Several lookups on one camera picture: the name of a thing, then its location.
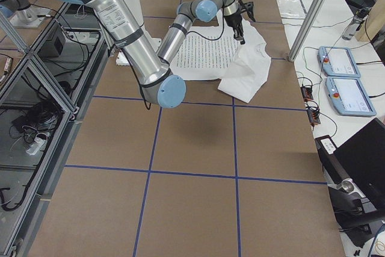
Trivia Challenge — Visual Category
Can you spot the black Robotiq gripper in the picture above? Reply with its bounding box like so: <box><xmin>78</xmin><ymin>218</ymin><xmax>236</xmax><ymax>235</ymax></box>
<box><xmin>226</xmin><ymin>13</ymin><xmax>245</xmax><ymax>45</ymax></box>

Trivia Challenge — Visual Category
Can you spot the white printed long-sleeve shirt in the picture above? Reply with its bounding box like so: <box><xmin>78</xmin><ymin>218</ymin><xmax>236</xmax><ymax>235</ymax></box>
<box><xmin>171</xmin><ymin>20</ymin><xmax>271</xmax><ymax>103</ymax></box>

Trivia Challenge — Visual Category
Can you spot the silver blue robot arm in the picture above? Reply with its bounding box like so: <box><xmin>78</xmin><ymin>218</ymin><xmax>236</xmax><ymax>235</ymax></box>
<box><xmin>61</xmin><ymin>0</ymin><xmax>253</xmax><ymax>108</ymax></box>

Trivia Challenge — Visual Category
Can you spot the clear plastic sheet black-edged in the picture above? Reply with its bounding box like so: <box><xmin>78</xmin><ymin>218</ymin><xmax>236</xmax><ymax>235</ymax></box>
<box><xmin>276</xmin><ymin>0</ymin><xmax>307</xmax><ymax>19</ymax></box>

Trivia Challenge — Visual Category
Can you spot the upper orange black terminal board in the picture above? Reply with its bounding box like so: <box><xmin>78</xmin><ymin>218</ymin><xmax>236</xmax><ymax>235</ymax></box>
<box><xmin>300</xmin><ymin>85</ymin><xmax>314</xmax><ymax>101</ymax></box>

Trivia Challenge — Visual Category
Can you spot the orange black terminal board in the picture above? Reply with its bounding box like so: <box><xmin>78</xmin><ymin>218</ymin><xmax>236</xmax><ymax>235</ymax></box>
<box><xmin>300</xmin><ymin>85</ymin><xmax>314</xmax><ymax>101</ymax></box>
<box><xmin>306</xmin><ymin>107</ymin><xmax>321</xmax><ymax>127</ymax></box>

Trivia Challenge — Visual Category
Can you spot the upper blue teach pendant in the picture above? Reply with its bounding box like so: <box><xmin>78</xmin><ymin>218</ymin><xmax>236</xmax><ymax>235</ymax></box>
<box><xmin>318</xmin><ymin>46</ymin><xmax>361</xmax><ymax>78</ymax></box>

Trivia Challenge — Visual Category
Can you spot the blue teach pendant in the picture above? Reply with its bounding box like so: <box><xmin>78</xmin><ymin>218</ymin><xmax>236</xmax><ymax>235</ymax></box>
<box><xmin>318</xmin><ymin>46</ymin><xmax>361</xmax><ymax>78</ymax></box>
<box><xmin>325</xmin><ymin>76</ymin><xmax>377</xmax><ymax>117</ymax></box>

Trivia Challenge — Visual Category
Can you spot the lower orange black terminal board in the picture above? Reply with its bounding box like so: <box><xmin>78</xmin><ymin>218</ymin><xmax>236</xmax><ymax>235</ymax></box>
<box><xmin>306</xmin><ymin>107</ymin><xmax>321</xmax><ymax>127</ymax></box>

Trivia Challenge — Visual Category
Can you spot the clear plastic water bottle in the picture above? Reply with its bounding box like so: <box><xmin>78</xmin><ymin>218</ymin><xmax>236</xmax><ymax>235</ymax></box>
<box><xmin>342</xmin><ymin>7</ymin><xmax>369</xmax><ymax>40</ymax></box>

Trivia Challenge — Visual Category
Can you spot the lower blue teach pendant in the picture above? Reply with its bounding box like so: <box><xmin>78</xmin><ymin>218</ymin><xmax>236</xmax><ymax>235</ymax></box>
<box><xmin>325</xmin><ymin>76</ymin><xmax>377</xmax><ymax>117</ymax></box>

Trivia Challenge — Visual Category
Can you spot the black computer box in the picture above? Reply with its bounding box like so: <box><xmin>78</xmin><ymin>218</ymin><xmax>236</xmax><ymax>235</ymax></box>
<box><xmin>315</xmin><ymin>135</ymin><xmax>355</xmax><ymax>194</ymax></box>

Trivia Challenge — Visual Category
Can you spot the grey controller box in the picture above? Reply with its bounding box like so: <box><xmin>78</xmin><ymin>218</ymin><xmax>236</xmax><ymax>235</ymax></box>
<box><xmin>38</xmin><ymin>25</ymin><xmax>66</xmax><ymax>57</ymax></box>

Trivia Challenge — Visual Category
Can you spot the white power strip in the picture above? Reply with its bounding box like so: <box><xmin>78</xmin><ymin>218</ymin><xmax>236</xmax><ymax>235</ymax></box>
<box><xmin>25</xmin><ymin>135</ymin><xmax>48</xmax><ymax>156</ymax></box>

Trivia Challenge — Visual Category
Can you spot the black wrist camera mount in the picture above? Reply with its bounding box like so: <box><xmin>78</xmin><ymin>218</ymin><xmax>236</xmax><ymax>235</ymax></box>
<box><xmin>242</xmin><ymin>1</ymin><xmax>256</xmax><ymax>22</ymax></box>

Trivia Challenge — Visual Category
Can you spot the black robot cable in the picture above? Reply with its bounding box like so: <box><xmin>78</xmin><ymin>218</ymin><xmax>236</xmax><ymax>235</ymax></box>
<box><xmin>217</xmin><ymin>0</ymin><xmax>251</xmax><ymax>41</ymax></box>

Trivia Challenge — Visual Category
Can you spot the aluminium frame post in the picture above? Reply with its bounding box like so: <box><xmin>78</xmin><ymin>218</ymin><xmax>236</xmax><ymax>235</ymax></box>
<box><xmin>288</xmin><ymin>0</ymin><xmax>325</xmax><ymax>62</ymax></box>

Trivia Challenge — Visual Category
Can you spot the aluminium frame rail structure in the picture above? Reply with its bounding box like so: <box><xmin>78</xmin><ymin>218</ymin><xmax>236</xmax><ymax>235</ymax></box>
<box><xmin>1</xmin><ymin>4</ymin><xmax>110</xmax><ymax>256</ymax></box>

